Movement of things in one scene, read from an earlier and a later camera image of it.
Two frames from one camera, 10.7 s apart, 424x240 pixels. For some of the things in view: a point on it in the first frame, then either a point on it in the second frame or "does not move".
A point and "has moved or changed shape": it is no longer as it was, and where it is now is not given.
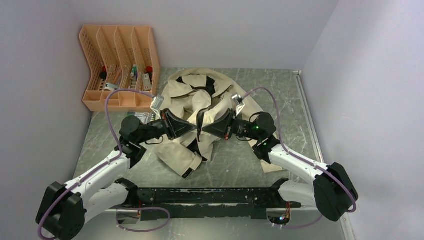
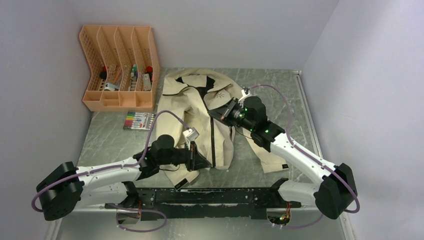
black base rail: x=242 y=203 does not move
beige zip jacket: x=200 y=96 has moved or changed shape
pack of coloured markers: x=143 y=117 does not move
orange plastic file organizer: x=120 y=57 does not move
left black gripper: x=174 y=126 → x=195 y=160
